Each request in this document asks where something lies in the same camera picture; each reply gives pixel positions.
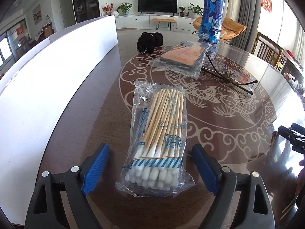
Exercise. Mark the green potted plant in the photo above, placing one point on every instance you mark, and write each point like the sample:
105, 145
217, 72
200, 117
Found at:
125, 7

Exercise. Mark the white tv cabinet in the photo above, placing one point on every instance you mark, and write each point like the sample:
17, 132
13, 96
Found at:
155, 22

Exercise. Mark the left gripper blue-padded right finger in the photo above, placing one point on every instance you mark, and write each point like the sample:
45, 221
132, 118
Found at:
254, 209

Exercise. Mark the black television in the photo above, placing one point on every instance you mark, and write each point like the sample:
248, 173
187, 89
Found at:
165, 6

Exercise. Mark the blue camouflage bottle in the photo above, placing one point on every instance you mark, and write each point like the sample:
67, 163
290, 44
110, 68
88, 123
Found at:
212, 14

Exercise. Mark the glasses in clear case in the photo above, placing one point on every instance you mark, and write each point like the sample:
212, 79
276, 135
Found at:
229, 75

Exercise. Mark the white storage tray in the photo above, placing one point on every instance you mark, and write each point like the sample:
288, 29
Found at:
34, 93

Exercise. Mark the wooden dining chair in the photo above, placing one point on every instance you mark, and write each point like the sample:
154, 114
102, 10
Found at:
269, 51

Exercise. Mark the red flowers in vase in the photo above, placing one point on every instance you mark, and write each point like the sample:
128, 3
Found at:
107, 9

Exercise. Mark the cotton swab bag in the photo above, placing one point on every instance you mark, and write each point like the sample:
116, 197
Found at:
155, 161

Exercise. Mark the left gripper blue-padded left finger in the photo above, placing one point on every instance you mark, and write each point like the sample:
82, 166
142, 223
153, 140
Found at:
46, 208

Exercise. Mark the phone case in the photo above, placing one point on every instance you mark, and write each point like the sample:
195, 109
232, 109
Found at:
185, 58

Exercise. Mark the person's right hand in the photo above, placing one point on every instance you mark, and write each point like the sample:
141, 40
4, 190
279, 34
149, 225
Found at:
300, 178

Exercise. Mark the grey curtain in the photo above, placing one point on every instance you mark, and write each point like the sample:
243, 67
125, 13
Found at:
249, 15

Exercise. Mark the black glass display cabinet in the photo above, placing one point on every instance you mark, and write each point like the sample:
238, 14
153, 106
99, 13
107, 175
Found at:
85, 10

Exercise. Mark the orange lounge chair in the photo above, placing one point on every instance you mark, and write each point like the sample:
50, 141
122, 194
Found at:
229, 30

